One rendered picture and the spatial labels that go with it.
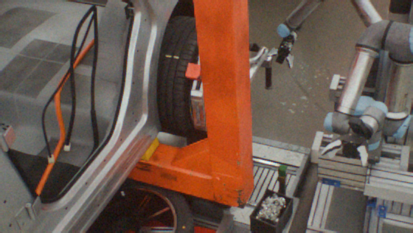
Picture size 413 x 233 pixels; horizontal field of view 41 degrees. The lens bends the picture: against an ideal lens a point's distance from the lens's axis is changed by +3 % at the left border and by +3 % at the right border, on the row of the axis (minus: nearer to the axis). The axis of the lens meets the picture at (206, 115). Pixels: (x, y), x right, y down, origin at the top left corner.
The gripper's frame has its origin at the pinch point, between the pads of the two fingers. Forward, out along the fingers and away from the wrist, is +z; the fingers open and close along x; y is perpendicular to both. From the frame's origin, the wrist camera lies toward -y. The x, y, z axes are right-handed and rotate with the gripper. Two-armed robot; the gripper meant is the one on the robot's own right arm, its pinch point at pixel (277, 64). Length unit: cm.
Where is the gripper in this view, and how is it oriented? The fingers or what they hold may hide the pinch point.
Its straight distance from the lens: 313.1
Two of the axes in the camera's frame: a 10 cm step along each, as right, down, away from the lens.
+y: 2.0, -6.0, -7.7
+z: -3.6, 6.9, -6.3
